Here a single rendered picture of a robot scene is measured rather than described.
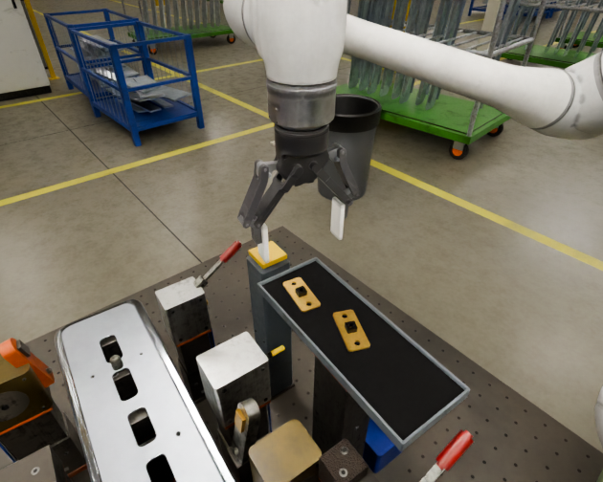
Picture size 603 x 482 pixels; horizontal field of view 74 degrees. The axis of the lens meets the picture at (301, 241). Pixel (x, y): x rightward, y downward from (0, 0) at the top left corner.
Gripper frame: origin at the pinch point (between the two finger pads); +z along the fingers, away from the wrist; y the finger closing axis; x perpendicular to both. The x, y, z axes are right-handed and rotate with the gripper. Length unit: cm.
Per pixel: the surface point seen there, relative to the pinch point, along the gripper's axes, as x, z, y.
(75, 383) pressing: -13, 28, 42
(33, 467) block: 3, 25, 48
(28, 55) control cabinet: -616, 79, 84
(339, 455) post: 25.8, 17.9, 7.3
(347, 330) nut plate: 12.1, 10.9, -2.3
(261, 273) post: -10.4, 13.9, 3.7
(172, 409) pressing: 1.4, 27.9, 26.8
